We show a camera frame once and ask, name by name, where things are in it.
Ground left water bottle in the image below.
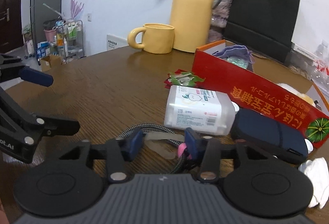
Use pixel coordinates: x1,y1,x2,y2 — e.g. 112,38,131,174
309,40,328,96

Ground red green candy wrappers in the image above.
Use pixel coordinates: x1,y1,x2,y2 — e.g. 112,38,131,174
164,69,205,89

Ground navy blue zip pouch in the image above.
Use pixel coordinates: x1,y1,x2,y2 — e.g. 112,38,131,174
230,108,308,165

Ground purple knitted cloth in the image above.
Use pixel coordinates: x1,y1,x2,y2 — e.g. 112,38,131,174
212,45,254,63

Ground white flat box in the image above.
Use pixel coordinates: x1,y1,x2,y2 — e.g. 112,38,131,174
291,43,316,70

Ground braided grey black cable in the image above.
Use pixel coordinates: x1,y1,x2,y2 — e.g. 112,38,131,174
119,123,196,176

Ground small cardboard box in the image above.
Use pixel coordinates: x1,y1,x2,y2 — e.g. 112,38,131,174
40,55,62,72

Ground white tissue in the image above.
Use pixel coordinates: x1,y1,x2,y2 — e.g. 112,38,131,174
298,157,329,209

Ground dark brown door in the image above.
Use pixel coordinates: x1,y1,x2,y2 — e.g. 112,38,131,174
0,0,23,53

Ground yellow thermos jug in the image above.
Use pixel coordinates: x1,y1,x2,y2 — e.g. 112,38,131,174
169,0,222,53

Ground metal wire storage rack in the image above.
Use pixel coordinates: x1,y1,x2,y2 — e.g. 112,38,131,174
44,19,86,63

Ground clear cotton swab box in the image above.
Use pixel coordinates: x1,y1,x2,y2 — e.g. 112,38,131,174
164,85,239,136

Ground black paper shopping bag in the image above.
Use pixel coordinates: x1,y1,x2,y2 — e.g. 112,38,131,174
224,0,300,63

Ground yellow ceramic mug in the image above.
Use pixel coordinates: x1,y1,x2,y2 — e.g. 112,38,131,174
127,23,175,55

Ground red orange cardboard box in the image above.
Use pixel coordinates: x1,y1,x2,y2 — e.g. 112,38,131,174
192,40,328,148

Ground iridescent plastic packet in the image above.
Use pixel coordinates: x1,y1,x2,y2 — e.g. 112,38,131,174
226,56,249,70

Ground pink textured vase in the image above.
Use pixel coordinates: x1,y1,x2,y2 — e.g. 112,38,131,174
207,0,232,43

